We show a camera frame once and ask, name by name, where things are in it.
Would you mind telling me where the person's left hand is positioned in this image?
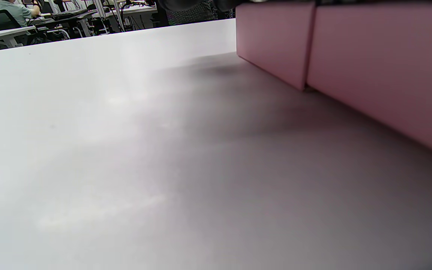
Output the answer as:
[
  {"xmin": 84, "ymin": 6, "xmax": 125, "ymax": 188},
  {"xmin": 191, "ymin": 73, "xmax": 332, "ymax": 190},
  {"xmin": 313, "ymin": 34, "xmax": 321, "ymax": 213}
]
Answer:
[{"xmin": 268, "ymin": 0, "xmax": 432, "ymax": 5}]

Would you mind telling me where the pink floral jewelry box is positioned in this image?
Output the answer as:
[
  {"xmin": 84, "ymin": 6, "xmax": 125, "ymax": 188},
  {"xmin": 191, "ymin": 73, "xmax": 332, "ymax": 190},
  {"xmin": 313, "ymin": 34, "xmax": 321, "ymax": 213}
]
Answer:
[{"xmin": 235, "ymin": 0, "xmax": 432, "ymax": 162}]

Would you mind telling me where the black mesh office chair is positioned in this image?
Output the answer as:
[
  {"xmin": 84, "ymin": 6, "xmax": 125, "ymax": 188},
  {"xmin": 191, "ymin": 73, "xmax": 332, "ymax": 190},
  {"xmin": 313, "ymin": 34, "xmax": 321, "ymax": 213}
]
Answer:
[{"xmin": 156, "ymin": 0, "xmax": 236, "ymax": 27}]

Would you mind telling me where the black keyboard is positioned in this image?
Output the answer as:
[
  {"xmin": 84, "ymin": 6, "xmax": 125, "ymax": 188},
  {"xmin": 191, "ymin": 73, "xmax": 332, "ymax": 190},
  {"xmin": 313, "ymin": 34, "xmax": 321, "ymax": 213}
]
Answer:
[{"xmin": 50, "ymin": 9, "xmax": 89, "ymax": 21}]

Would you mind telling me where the white standing desk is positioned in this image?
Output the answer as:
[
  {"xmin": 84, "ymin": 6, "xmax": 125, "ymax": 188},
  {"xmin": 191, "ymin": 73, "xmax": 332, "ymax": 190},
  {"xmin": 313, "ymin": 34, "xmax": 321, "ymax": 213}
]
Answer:
[{"xmin": 0, "ymin": 25, "xmax": 36, "ymax": 49}]

